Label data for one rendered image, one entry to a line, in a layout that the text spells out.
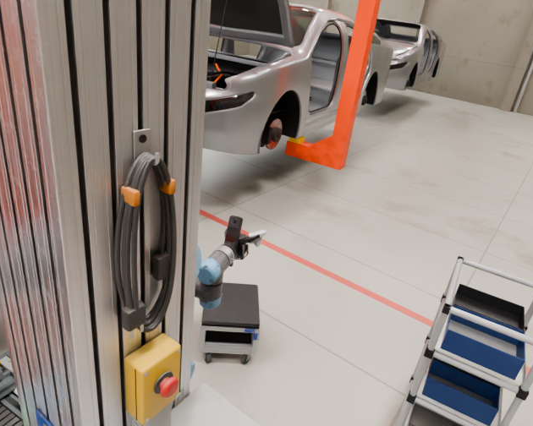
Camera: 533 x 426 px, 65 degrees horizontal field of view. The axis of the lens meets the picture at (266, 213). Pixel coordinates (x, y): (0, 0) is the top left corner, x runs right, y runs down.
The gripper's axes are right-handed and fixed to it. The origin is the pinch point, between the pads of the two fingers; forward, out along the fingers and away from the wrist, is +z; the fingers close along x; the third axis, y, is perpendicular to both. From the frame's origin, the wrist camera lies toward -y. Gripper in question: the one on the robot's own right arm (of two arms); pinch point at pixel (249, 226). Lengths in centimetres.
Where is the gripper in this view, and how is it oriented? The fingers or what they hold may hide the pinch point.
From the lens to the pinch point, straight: 164.9
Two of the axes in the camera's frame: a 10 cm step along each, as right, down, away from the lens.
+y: 0.1, 9.2, 4.0
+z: 3.7, -3.7, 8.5
